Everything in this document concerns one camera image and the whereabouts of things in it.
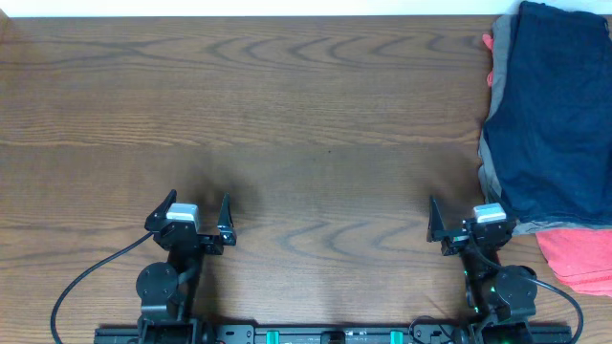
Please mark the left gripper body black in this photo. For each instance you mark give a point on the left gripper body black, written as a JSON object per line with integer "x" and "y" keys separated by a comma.
{"x": 210, "y": 248}

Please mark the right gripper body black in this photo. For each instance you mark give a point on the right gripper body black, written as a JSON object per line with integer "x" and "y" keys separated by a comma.
{"x": 455, "y": 244}

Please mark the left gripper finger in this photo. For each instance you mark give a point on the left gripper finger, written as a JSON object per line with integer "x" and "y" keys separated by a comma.
{"x": 225, "y": 223}
{"x": 157, "y": 219}

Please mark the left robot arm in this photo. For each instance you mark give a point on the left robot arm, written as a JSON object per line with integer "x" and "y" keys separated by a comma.
{"x": 167, "y": 289}

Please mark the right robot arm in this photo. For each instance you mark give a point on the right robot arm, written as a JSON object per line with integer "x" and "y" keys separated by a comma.
{"x": 503, "y": 298}

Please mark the red garment in stack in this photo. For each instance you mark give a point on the red garment in stack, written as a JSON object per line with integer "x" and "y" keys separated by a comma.
{"x": 579, "y": 258}

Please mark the navy shorts on stack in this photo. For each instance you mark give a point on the navy shorts on stack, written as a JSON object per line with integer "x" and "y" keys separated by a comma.
{"x": 550, "y": 137}

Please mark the grey garment in stack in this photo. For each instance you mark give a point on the grey garment in stack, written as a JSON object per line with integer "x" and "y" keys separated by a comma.
{"x": 500, "y": 46}

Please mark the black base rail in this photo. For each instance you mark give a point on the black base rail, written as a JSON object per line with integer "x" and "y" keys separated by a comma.
{"x": 247, "y": 334}

